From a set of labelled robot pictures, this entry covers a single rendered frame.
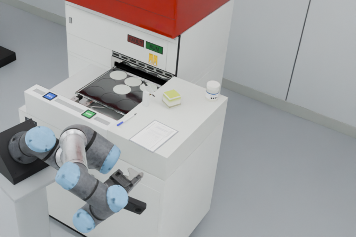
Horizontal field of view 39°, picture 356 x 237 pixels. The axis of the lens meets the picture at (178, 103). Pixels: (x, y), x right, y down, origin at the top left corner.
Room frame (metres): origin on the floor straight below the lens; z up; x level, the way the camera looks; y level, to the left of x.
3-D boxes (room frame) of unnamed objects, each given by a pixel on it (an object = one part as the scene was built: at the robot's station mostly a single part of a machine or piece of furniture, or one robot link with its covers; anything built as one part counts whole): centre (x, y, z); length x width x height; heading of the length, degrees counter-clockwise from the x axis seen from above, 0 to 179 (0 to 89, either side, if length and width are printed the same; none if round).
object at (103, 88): (2.39, 0.32, 0.90); 0.34 x 0.34 x 0.01; 62
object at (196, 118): (2.12, 0.03, 0.89); 0.62 x 0.35 x 0.14; 152
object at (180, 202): (2.26, 0.30, 0.41); 0.96 x 0.64 x 0.82; 62
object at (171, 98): (2.19, 0.04, 1.00); 0.07 x 0.07 x 0.07; 35
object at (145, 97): (2.18, 0.16, 1.03); 0.06 x 0.04 x 0.13; 152
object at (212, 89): (2.29, -0.18, 1.01); 0.07 x 0.07 x 0.10
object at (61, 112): (2.10, 0.55, 0.89); 0.55 x 0.09 x 0.14; 62
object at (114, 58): (2.58, 0.24, 0.89); 0.44 x 0.02 x 0.10; 62
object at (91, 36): (2.68, 0.39, 1.02); 0.81 x 0.03 x 0.40; 62
